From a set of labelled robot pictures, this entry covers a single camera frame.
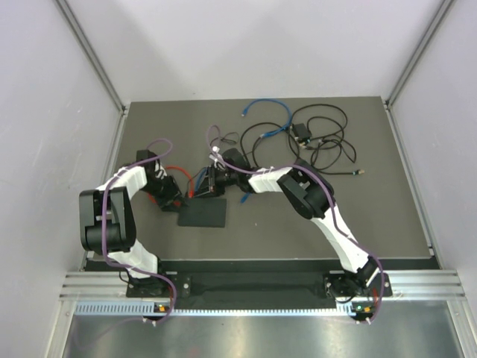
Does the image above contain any aluminium profile rail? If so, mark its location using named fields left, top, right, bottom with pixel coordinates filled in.
left=60, top=270, right=465, bottom=301

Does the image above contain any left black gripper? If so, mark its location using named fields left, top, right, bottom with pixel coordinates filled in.
left=141, top=175, right=189, bottom=213

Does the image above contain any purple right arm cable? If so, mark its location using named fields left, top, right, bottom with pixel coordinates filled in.
left=206, top=125, right=387, bottom=325

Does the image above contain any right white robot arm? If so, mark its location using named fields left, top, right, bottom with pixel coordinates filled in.
left=195, top=146, right=379, bottom=295

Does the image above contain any black cable with green tip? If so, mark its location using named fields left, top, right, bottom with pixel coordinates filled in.
left=316, top=169, right=366, bottom=177

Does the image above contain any red ethernet cable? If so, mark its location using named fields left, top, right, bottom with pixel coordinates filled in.
left=163, top=165, right=195, bottom=198

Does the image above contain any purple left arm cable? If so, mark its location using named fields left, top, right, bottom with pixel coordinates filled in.
left=100, top=139, right=178, bottom=325

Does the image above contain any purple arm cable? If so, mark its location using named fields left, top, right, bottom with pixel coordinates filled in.
left=100, top=139, right=178, bottom=325
left=206, top=125, right=387, bottom=325

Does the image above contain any black network switch box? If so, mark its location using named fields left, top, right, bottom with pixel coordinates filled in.
left=177, top=198, right=227, bottom=228

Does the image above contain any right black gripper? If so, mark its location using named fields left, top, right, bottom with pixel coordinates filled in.
left=195, top=166, right=240, bottom=200

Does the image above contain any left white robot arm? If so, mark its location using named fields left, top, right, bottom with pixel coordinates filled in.
left=79, top=149, right=186, bottom=296

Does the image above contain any black power adapter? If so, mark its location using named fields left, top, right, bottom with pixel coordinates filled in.
left=291, top=123, right=312, bottom=145

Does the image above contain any grey slotted cable duct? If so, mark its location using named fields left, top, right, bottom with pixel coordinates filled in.
left=75, top=301, right=356, bottom=317

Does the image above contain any dark grey table mat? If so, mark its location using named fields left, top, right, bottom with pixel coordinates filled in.
left=116, top=97, right=430, bottom=260

